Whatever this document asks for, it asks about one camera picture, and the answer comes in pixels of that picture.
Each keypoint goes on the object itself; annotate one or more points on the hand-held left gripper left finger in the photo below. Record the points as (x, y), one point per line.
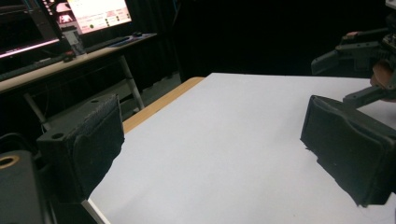
(87, 155)

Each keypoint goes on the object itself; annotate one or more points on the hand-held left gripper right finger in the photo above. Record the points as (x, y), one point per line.
(351, 149)

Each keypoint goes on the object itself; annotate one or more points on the black computer mouse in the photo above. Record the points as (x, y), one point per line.
(69, 57)
(137, 33)

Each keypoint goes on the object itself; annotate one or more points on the long wooden desk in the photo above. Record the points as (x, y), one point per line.
(93, 56)

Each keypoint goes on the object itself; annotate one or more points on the black keyboard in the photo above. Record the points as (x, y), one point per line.
(31, 68)
(107, 43)

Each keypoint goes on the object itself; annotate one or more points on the small standing device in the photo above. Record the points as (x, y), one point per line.
(74, 42)

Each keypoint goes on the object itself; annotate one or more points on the dark monitor with pink line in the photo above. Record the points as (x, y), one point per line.
(25, 28)

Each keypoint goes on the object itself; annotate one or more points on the bright lit monitor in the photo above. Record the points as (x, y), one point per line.
(99, 14)

